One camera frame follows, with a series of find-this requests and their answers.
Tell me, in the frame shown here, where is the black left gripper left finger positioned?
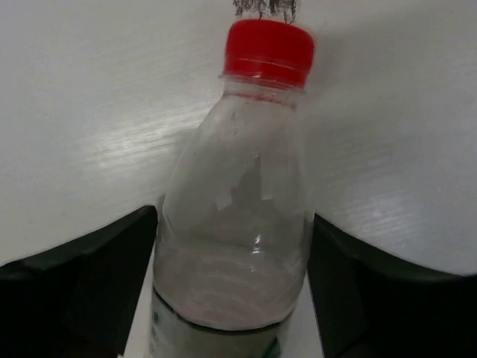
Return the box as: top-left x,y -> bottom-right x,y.
1,206 -> 158,357

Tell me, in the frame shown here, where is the red label red cap bottle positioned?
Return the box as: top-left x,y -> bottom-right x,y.
148,19 -> 315,357

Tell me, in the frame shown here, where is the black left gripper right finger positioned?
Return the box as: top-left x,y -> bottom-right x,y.
308,216 -> 476,357

